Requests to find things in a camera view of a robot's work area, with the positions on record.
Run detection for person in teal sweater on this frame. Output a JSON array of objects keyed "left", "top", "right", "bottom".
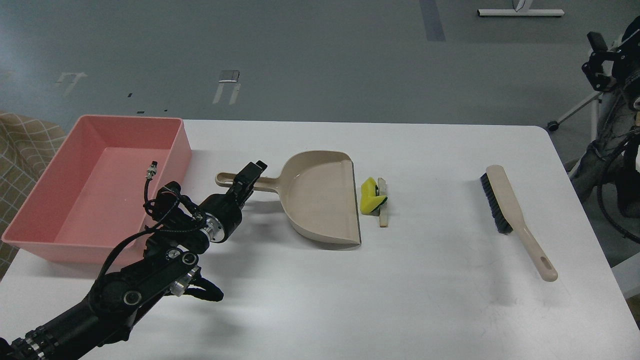
[{"left": 569, "top": 89, "right": 639, "bottom": 203}]

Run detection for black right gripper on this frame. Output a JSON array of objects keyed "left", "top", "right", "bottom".
[{"left": 582, "top": 16, "right": 640, "bottom": 111}]

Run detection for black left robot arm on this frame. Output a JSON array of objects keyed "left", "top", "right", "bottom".
[{"left": 1, "top": 161, "right": 267, "bottom": 360}]

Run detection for white office chair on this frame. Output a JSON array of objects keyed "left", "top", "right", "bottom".
[{"left": 544, "top": 91, "right": 603, "bottom": 141}]

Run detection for yellow green sponge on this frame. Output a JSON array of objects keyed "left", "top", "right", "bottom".
[{"left": 359, "top": 177, "right": 388, "bottom": 215}]

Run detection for beige plastic dustpan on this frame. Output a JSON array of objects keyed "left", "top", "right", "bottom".
[{"left": 215, "top": 150, "right": 362, "bottom": 247}]

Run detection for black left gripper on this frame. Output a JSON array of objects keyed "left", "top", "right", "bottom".
[{"left": 199, "top": 161, "right": 268, "bottom": 244}]

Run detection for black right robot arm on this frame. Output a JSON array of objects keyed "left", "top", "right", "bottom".
[{"left": 582, "top": 17, "right": 639, "bottom": 244}]

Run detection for beige checkered cloth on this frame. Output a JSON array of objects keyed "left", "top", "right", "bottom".
[{"left": 0, "top": 112, "right": 68, "bottom": 281}]

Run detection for pink plastic bin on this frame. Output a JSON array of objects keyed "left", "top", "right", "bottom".
[{"left": 1, "top": 115, "right": 192, "bottom": 264}]

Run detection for small beige stick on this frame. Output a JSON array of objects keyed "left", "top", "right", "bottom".
[{"left": 377, "top": 177, "right": 389, "bottom": 228}]

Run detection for beige hand brush black bristles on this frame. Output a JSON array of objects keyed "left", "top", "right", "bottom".
[{"left": 480, "top": 164, "right": 559, "bottom": 282}]

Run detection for white table base bar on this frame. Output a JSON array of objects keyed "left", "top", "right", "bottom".
[{"left": 477, "top": 0, "right": 565, "bottom": 18}]

